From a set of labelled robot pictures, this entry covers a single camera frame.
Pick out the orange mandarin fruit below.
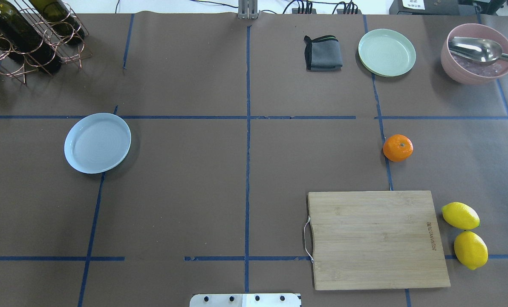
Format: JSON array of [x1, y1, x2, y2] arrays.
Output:
[[382, 134, 414, 162]]

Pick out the light blue plate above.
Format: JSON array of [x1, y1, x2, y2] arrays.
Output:
[[63, 113, 132, 174]]

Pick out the light green plate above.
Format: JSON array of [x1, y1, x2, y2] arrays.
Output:
[[358, 29, 416, 78]]

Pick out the folded grey cloth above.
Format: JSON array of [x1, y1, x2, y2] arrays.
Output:
[[303, 35, 343, 72]]

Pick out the bamboo cutting board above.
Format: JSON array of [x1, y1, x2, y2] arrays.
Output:
[[307, 191, 450, 291]]

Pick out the upper yellow lemon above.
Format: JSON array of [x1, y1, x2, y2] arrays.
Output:
[[441, 202, 480, 231]]

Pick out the yellow lemon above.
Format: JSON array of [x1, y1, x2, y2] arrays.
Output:
[[453, 231, 488, 270], [441, 202, 480, 231]]

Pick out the pink bowl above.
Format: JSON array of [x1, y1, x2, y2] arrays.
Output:
[[440, 23, 508, 85]]

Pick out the lower yellow lemon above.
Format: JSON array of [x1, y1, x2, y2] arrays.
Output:
[[453, 231, 488, 270]]

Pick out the metal serving spoon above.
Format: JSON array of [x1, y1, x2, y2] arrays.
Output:
[[447, 36, 508, 64]]

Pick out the dark green wine bottle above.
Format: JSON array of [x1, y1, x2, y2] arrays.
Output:
[[0, 0, 62, 74]]

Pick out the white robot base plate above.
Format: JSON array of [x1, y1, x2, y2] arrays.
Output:
[[189, 292, 302, 307]]

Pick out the copper wire bottle rack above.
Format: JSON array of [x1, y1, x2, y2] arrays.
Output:
[[0, 0, 93, 84]]

